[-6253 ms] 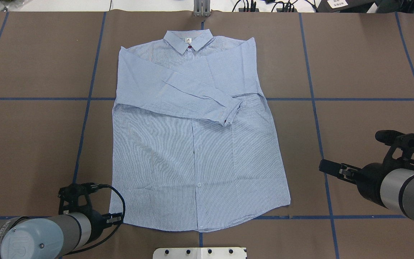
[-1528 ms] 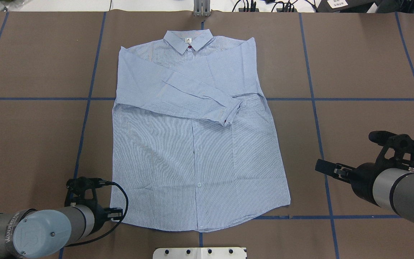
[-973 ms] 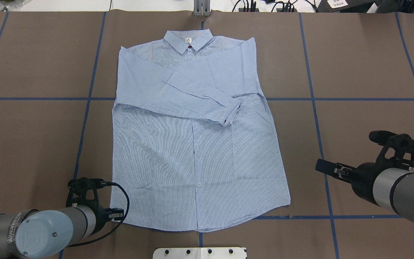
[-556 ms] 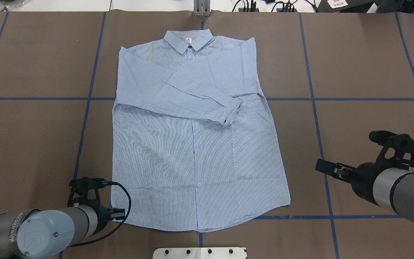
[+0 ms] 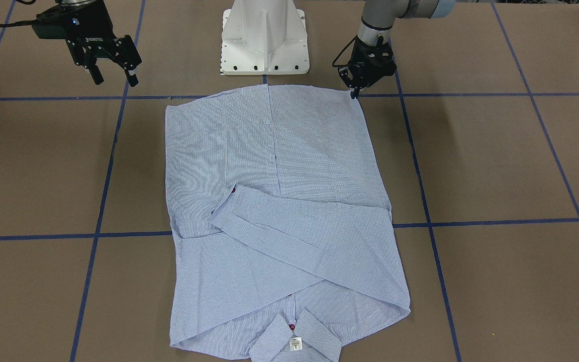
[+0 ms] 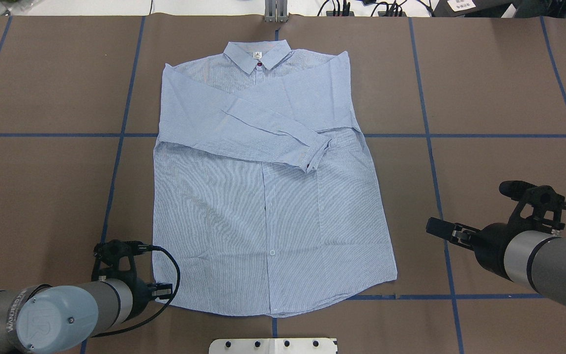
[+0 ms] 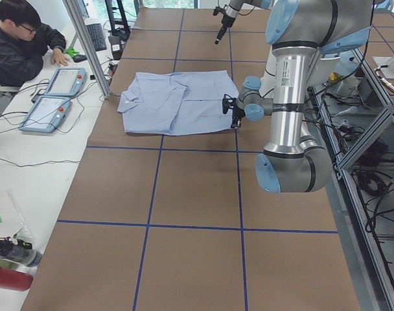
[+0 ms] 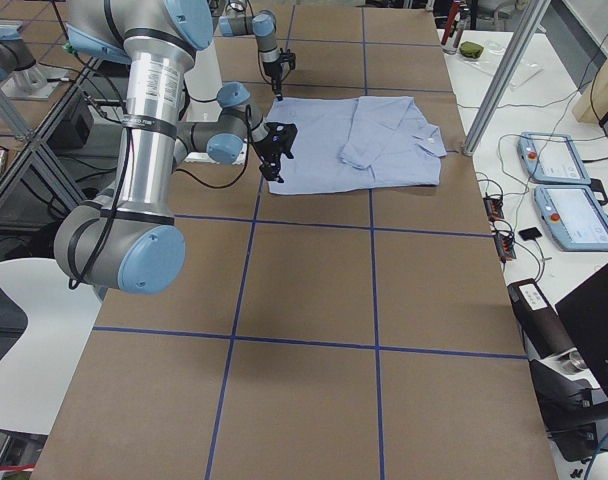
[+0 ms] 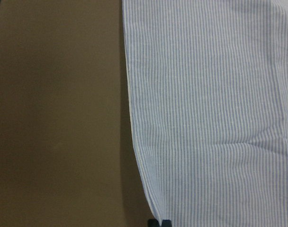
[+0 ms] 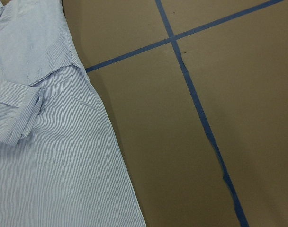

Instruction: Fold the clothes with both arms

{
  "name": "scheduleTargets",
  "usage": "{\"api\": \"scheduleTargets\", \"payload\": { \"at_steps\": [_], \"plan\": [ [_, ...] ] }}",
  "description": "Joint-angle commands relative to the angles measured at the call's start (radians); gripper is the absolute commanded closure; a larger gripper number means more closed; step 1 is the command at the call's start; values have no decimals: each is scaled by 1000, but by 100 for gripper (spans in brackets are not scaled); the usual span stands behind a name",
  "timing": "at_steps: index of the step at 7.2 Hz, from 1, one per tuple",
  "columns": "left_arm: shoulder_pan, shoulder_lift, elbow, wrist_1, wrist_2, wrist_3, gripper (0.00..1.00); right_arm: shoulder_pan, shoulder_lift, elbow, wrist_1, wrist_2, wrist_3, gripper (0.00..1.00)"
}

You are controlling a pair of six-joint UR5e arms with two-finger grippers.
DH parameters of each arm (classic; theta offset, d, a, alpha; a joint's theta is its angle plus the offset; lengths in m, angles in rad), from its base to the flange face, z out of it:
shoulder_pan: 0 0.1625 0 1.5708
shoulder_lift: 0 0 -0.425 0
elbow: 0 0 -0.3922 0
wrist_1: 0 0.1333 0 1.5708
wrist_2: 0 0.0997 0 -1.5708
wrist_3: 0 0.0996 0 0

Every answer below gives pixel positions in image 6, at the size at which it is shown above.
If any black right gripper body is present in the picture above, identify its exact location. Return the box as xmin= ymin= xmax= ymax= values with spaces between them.
xmin=470 ymin=223 xmax=522 ymax=280

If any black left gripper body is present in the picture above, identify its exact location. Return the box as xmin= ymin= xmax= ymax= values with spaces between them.
xmin=116 ymin=279 xmax=153 ymax=323

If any light blue striped shirt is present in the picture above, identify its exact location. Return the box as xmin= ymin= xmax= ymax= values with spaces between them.
xmin=153 ymin=40 xmax=398 ymax=318

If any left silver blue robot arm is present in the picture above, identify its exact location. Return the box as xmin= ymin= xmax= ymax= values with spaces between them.
xmin=0 ymin=276 xmax=177 ymax=354

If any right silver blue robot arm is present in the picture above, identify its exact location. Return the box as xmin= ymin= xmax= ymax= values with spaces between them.
xmin=426 ymin=217 xmax=566 ymax=306

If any black labelled box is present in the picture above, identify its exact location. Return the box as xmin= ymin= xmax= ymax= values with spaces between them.
xmin=432 ymin=0 xmax=513 ymax=18

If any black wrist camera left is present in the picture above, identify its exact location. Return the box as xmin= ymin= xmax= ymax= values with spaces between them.
xmin=91 ymin=239 xmax=156 ymax=284

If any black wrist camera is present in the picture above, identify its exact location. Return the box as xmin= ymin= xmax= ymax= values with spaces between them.
xmin=499 ymin=180 xmax=566 ymax=235
xmin=91 ymin=239 xmax=156 ymax=284

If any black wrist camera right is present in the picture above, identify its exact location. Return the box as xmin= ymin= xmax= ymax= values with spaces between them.
xmin=499 ymin=180 xmax=566 ymax=235

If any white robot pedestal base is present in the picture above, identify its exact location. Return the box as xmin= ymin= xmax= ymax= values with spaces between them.
xmin=208 ymin=338 xmax=339 ymax=354

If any black cable hub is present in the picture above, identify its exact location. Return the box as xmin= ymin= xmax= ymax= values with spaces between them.
xmin=316 ymin=0 xmax=354 ymax=17

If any aluminium frame post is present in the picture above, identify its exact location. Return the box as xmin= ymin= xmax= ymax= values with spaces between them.
xmin=264 ymin=0 xmax=289 ymax=23

